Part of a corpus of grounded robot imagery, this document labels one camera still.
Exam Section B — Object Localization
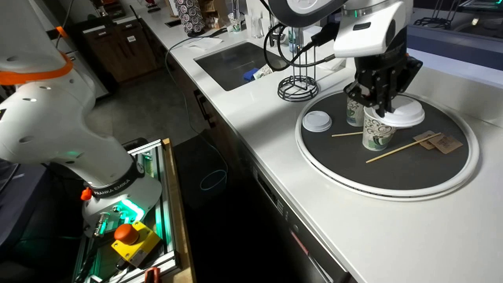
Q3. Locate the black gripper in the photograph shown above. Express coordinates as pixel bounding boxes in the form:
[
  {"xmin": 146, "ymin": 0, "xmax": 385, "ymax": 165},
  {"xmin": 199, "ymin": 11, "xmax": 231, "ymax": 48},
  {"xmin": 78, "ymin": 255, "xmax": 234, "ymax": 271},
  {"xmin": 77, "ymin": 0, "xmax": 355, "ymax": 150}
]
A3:
[{"xmin": 342, "ymin": 51, "xmax": 424, "ymax": 118}]

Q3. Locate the white plastic cup lid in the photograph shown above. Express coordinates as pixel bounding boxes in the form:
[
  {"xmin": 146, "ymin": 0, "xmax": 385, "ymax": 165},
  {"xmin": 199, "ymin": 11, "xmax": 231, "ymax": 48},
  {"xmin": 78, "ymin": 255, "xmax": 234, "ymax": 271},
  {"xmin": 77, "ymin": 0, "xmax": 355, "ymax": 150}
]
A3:
[
  {"xmin": 377, "ymin": 95, "xmax": 427, "ymax": 129},
  {"xmin": 302, "ymin": 109, "xmax": 333, "ymax": 134}
]

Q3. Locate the wooden stir stick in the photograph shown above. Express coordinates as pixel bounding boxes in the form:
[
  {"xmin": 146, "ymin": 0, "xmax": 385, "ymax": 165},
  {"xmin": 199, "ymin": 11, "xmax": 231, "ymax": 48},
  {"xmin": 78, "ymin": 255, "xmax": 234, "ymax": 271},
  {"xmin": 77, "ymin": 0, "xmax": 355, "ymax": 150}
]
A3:
[
  {"xmin": 364, "ymin": 131, "xmax": 445, "ymax": 165},
  {"xmin": 330, "ymin": 129, "xmax": 364, "ymax": 140}
]

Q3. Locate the brown sugar packet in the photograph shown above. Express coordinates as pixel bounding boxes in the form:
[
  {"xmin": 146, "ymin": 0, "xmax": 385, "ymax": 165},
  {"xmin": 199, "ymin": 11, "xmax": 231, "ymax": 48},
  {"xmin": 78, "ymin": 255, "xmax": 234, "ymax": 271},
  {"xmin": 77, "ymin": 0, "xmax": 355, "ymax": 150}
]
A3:
[
  {"xmin": 412, "ymin": 129, "xmax": 437, "ymax": 151},
  {"xmin": 429, "ymin": 131, "xmax": 465, "ymax": 156}
]

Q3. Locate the round black tray white rim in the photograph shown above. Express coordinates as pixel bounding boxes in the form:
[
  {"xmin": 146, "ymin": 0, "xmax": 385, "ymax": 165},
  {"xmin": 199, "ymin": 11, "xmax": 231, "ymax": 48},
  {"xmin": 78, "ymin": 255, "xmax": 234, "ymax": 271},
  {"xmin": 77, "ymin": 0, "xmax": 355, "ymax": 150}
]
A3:
[{"xmin": 294, "ymin": 85, "xmax": 481, "ymax": 202}]

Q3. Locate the dish soap bottle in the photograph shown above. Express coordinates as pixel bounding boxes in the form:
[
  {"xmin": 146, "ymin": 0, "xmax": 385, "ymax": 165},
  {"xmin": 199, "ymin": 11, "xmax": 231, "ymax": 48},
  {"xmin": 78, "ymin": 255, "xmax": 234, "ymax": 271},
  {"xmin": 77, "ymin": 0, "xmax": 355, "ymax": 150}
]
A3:
[{"xmin": 284, "ymin": 27, "xmax": 305, "ymax": 62}]

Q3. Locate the dark glass window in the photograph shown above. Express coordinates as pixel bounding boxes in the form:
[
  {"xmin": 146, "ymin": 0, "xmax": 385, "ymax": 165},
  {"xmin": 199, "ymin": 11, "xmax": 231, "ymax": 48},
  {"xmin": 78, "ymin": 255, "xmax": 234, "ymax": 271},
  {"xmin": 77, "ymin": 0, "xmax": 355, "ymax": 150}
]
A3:
[{"xmin": 407, "ymin": 0, "xmax": 503, "ymax": 71}]

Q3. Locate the stainless steel sink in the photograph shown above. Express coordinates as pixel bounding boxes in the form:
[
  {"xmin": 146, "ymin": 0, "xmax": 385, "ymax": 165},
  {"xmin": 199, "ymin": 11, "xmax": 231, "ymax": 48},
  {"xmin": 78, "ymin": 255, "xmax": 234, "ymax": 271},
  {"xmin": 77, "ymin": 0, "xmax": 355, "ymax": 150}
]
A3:
[{"xmin": 193, "ymin": 41, "xmax": 291, "ymax": 93}]

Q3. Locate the dark under-counter cabinet front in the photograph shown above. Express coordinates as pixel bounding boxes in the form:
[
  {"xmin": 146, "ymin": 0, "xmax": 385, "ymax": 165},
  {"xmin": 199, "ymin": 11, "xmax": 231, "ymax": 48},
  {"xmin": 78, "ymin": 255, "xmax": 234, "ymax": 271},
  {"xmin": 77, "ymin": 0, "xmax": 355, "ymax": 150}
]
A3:
[{"xmin": 229, "ymin": 131, "xmax": 355, "ymax": 283}]

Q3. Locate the blue rubber band loop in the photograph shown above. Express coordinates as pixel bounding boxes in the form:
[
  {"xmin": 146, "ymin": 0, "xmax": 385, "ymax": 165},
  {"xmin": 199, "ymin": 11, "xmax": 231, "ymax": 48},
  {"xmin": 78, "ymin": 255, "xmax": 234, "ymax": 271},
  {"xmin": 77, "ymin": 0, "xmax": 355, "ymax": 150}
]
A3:
[{"xmin": 198, "ymin": 167, "xmax": 229, "ymax": 194}]

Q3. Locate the patterned tall vase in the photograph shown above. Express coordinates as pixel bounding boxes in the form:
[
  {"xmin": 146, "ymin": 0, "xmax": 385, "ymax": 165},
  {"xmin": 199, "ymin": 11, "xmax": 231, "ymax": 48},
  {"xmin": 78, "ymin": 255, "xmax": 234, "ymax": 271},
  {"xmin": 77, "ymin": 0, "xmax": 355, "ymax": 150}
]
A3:
[{"xmin": 174, "ymin": 0, "xmax": 204, "ymax": 37}]

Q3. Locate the brown wooden cabinet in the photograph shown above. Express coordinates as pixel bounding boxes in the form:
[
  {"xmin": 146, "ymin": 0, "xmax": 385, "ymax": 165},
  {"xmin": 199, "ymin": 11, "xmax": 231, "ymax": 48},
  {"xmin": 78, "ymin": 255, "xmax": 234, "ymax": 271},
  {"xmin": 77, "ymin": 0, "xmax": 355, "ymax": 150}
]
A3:
[{"xmin": 77, "ymin": 16, "xmax": 160, "ymax": 87}]

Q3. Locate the yellow emergency stop button box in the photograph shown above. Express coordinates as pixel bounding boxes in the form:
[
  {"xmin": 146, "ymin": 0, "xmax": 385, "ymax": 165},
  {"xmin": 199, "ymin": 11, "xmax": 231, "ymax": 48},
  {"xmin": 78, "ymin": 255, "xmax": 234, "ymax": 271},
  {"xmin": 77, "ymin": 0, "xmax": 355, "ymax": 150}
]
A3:
[{"xmin": 110, "ymin": 222, "xmax": 163, "ymax": 268}]

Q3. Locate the wire paper towel holder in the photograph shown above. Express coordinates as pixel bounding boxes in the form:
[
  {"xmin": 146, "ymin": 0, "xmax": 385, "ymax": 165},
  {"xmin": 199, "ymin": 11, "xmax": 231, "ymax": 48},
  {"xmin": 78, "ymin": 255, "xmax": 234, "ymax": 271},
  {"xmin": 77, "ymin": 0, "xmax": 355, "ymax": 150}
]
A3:
[{"xmin": 275, "ymin": 52, "xmax": 320, "ymax": 104}]

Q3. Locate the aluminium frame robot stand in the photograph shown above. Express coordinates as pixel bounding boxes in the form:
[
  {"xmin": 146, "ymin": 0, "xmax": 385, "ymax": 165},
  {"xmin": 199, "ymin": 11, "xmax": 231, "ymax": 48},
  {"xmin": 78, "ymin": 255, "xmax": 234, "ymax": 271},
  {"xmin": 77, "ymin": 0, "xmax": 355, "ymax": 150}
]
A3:
[{"xmin": 70, "ymin": 137, "xmax": 198, "ymax": 283}]

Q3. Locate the red handle tool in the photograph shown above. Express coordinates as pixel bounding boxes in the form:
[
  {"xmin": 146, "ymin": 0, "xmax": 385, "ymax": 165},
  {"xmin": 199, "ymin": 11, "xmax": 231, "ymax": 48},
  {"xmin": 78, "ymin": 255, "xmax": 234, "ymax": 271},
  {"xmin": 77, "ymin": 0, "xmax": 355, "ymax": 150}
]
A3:
[{"xmin": 143, "ymin": 266, "xmax": 162, "ymax": 283}]

